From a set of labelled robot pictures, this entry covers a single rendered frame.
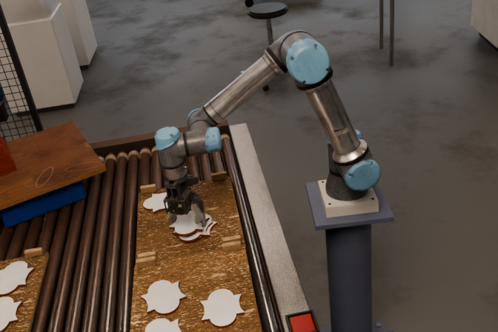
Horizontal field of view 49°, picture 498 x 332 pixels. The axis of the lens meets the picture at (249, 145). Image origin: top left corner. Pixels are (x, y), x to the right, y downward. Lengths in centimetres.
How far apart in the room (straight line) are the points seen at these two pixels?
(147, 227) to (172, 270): 25
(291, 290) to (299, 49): 68
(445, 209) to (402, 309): 85
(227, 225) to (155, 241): 24
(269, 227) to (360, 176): 35
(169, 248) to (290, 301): 45
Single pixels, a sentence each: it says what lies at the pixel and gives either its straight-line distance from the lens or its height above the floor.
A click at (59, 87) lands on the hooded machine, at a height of 23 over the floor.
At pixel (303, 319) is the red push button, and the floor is 93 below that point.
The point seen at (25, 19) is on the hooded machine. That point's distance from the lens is 522.
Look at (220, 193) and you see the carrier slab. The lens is 201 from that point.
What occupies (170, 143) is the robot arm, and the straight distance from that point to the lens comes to 162.
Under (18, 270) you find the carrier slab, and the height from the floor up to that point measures 95.
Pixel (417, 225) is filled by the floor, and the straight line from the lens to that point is 332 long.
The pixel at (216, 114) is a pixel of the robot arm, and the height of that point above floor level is 131.
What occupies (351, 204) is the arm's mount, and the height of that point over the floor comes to 92.
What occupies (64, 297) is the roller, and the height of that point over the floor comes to 91.
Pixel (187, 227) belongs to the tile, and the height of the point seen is 98.
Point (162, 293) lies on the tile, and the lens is 165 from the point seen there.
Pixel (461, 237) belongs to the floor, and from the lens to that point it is 327.
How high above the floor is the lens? 206
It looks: 30 degrees down
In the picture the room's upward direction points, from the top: 8 degrees counter-clockwise
